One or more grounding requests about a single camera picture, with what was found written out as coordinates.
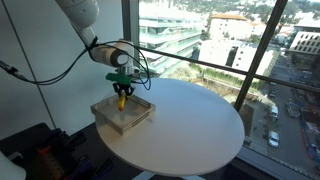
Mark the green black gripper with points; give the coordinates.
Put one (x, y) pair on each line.
(122, 81)

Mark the yellow banana plush toy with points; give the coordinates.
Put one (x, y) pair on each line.
(121, 102)

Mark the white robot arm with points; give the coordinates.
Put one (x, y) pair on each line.
(83, 15)

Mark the light wooden tray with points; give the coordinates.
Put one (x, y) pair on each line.
(135, 110)

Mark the round white table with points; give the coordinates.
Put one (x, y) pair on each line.
(193, 131)

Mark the horizontal window railing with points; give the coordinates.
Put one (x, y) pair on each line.
(226, 70)

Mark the white rounded object corner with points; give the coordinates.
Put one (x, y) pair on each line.
(9, 170)

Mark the orange handled clamp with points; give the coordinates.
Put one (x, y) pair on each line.
(54, 155)

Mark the dark window frame post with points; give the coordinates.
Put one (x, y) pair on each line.
(264, 42)

